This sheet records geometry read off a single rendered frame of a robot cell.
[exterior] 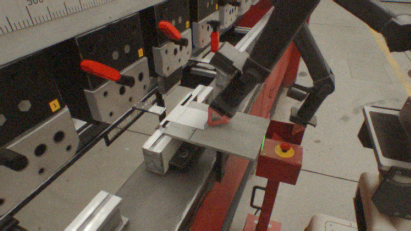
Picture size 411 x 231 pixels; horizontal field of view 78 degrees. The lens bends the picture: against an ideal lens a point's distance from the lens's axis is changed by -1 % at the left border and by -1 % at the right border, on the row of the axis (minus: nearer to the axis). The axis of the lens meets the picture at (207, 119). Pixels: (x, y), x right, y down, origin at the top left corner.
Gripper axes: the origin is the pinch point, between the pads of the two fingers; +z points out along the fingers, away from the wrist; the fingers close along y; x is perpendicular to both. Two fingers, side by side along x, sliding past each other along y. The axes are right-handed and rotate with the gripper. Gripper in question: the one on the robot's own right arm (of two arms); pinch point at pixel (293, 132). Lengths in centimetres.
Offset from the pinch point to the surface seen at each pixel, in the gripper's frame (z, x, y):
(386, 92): 50, -211, -122
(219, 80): -1.3, -14.1, 36.8
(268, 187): 28.3, 7.4, -2.5
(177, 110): -10, 27, 41
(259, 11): 10, -188, 43
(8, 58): -43, 68, 49
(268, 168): 9.5, 14.8, 4.4
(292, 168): 4.6, 14.9, -2.9
